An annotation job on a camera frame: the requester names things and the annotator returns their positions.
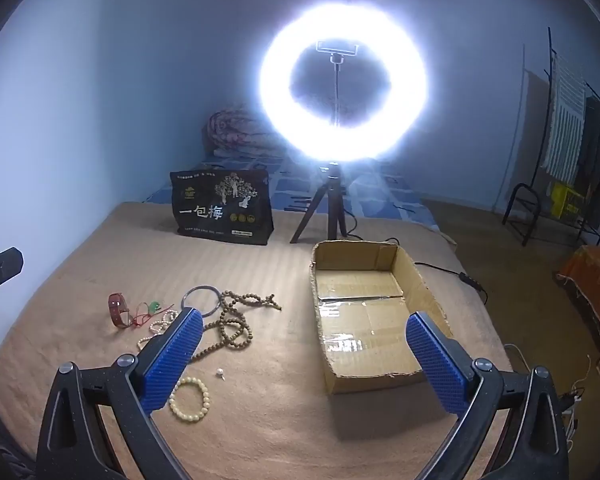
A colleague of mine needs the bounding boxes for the black clothes rack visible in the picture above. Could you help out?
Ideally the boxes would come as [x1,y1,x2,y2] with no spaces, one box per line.
[502,27,600,248]

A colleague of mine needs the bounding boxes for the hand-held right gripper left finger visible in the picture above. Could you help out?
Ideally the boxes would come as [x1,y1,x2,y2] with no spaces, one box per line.
[36,306,221,480]

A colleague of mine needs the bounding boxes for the wooden bead necklace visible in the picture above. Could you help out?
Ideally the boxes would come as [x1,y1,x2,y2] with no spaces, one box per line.
[200,289,283,356]

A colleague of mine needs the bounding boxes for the white ring light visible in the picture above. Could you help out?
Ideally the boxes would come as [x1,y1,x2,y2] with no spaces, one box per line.
[259,0,430,163]

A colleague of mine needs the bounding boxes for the silver bangle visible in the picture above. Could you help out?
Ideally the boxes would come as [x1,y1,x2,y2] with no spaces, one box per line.
[181,285,222,317]

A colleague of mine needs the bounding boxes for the cream bead bracelet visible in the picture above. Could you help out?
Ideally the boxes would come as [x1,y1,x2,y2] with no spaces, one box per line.
[169,376,211,423]

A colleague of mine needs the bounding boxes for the beige hanging cloth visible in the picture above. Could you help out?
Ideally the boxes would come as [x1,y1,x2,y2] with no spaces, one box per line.
[510,70,551,211]

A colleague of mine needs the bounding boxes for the red string green pendant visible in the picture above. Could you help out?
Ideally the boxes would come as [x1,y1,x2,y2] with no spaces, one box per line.
[130,300,176,328]

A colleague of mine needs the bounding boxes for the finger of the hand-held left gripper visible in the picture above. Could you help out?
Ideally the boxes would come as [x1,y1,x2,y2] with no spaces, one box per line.
[0,246,25,307]

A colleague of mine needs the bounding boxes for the black printed bag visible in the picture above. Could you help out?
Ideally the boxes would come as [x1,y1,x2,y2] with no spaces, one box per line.
[170,169,275,246]

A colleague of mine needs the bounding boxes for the striped towel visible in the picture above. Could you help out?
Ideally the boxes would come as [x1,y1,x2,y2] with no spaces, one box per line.
[540,52,587,181]

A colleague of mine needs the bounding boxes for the black tripod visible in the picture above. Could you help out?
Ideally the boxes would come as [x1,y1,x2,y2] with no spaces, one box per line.
[290,161,361,245]

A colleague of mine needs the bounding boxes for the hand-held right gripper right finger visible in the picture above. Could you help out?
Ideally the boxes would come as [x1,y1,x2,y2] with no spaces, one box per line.
[405,311,571,480]

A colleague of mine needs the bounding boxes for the folded patterned quilt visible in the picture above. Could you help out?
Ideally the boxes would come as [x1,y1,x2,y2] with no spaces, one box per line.
[202,105,281,158]

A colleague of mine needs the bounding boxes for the red watch strap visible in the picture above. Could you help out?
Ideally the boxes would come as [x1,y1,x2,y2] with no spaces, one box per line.
[108,292,132,329]

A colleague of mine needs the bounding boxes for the cardboard box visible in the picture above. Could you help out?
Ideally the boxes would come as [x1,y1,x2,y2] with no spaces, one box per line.
[309,240,453,395]

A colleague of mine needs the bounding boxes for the white cable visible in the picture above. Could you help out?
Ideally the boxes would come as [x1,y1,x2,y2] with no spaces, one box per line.
[505,345,592,456]

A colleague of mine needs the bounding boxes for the dark hanging clothes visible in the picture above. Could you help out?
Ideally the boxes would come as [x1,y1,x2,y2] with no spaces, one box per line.
[572,95,600,196]

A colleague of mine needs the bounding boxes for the black power cable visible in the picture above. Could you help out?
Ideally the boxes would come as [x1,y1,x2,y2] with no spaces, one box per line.
[342,205,488,306]

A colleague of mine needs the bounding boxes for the yellow box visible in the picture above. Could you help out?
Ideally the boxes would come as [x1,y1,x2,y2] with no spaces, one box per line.
[550,182,581,221]

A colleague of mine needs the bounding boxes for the white bead bracelet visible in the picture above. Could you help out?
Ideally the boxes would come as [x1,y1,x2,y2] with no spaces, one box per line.
[137,310,178,353]

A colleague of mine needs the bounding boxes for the phone holder clamp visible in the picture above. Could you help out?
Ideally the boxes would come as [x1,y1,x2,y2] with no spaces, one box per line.
[314,39,362,128]

